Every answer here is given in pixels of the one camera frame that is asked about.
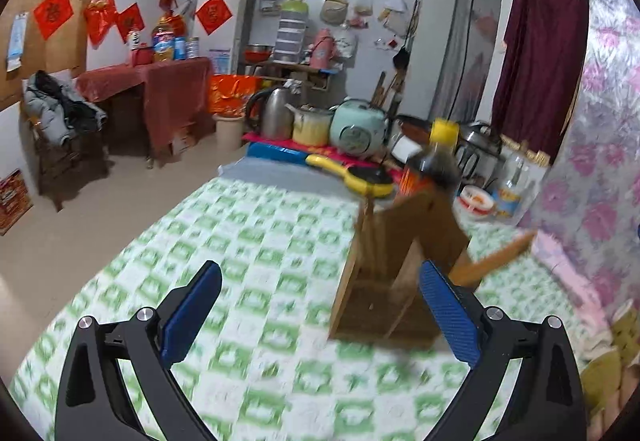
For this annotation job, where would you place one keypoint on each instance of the black hanging ladle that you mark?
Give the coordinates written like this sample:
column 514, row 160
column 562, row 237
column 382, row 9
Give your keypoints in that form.
column 402, row 58

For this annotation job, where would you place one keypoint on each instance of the blue box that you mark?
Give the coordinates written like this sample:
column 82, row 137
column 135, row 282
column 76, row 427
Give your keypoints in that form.
column 275, row 153

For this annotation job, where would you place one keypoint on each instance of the steel pressure cooker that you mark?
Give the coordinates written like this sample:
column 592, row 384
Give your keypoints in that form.
column 480, row 151

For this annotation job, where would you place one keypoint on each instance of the orange red gift bag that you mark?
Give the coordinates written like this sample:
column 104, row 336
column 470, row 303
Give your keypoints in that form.
column 235, row 96

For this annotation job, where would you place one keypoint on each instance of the wooden utensil holder box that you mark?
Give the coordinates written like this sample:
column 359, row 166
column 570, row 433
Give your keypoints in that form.
column 380, row 281

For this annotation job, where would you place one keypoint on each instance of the white refrigerator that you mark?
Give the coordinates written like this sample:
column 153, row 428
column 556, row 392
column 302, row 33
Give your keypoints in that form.
column 225, row 51

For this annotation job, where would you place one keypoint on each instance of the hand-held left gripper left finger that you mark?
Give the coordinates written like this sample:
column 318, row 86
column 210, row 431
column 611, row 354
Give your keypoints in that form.
column 192, row 311

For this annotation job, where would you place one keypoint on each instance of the wooden wardrobe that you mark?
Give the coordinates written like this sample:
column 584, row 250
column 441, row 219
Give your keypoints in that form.
column 45, row 61

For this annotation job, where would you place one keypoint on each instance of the olive cloth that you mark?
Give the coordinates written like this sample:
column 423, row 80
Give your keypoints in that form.
column 607, row 366

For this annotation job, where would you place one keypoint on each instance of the red diamond paper decoration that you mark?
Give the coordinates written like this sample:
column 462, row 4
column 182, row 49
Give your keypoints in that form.
column 212, row 14
column 53, row 12
column 130, row 22

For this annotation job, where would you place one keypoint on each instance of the yellow pot with lid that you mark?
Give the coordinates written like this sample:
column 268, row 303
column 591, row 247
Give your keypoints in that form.
column 310, row 127

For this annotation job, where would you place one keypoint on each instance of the clear glass jar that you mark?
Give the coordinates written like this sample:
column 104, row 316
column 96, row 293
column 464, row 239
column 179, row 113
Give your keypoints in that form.
column 512, row 191

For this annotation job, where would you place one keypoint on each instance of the brown wooden spatula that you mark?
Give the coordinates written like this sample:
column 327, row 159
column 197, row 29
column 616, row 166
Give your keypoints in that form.
column 500, row 253

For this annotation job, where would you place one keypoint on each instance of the dark wooden chair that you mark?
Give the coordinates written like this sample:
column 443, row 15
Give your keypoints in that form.
column 60, row 166

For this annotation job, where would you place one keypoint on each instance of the dark soy sauce bottle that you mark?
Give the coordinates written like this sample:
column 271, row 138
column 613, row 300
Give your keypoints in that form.
column 432, row 161

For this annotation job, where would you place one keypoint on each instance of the cooking oil bottle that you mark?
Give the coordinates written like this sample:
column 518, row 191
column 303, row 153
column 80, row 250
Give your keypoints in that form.
column 163, row 41

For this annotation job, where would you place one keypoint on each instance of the white electric cooker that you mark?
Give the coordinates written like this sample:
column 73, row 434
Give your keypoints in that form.
column 400, row 151

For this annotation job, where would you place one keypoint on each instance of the pink thermos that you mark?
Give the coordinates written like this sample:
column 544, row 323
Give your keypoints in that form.
column 322, row 50

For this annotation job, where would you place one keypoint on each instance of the maroon curtain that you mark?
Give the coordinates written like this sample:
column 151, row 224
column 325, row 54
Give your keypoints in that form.
column 540, row 61

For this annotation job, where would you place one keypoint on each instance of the white plastic bucket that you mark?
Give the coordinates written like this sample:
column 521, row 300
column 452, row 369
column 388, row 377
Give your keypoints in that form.
column 229, row 133

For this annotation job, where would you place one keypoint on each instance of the grey board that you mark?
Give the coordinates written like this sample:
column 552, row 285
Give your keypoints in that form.
column 260, row 168

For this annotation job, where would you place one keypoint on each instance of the green checked tablecloth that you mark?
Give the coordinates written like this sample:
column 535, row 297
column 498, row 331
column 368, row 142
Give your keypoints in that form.
column 270, row 271

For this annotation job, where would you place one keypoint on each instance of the red cardboard box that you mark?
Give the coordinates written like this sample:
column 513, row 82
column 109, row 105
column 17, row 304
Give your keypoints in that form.
column 14, row 203

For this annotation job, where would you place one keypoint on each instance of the red low shelf board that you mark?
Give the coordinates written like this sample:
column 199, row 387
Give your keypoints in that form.
column 280, row 141

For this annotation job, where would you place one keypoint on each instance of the mint green rice cooker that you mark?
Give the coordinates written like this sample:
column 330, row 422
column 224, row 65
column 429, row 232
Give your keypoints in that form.
column 357, row 131

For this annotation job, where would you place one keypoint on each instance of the leaning wooden sticks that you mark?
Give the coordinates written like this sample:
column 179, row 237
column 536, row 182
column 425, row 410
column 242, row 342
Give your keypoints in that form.
column 387, row 96

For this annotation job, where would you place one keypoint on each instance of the red and white bowl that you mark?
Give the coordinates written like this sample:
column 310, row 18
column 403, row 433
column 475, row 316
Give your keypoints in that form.
column 476, row 201

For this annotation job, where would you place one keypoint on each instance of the wall calendar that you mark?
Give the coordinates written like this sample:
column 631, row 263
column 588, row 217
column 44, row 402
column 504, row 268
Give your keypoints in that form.
column 16, row 43

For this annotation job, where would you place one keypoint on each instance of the grey jacket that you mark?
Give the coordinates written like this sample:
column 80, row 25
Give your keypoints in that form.
column 55, row 106

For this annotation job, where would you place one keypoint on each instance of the hanging clear plastic bag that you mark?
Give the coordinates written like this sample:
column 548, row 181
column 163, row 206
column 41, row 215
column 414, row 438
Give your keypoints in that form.
column 362, row 3

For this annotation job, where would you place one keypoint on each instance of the pink floral plastic sheet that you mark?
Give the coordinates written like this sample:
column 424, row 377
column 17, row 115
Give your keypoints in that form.
column 605, row 146

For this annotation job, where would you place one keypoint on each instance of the pink cloth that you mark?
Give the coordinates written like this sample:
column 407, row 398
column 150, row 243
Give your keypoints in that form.
column 565, row 271

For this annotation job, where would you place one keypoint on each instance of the red basin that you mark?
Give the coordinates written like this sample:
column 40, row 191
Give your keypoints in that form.
column 257, row 53

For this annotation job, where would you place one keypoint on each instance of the stacked food container green lid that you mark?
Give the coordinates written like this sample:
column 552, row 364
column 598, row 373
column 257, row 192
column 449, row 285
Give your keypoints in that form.
column 290, row 33

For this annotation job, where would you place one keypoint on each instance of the red plastic bag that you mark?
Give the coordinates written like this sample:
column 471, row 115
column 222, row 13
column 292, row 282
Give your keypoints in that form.
column 100, row 16

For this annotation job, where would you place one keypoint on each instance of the dark wok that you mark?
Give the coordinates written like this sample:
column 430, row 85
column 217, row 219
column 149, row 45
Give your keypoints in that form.
column 412, row 127

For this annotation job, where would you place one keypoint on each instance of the wooden side table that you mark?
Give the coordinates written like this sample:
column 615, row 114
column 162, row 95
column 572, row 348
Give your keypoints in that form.
column 285, row 71

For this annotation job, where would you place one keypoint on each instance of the hanging white plastic bag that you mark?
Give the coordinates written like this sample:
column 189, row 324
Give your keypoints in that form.
column 397, row 16

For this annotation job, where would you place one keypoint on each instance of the steel electric kettle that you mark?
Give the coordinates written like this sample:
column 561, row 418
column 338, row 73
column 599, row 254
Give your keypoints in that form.
column 275, row 116

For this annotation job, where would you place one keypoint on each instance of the table with red cloth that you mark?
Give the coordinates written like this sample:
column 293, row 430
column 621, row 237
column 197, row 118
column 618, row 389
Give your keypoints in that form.
column 170, row 96

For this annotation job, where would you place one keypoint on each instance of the hanging beige bag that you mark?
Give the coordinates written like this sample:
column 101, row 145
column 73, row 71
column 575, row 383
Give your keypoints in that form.
column 334, row 7

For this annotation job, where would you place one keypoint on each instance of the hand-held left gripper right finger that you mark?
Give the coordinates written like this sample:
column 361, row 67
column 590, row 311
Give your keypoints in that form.
column 447, row 311

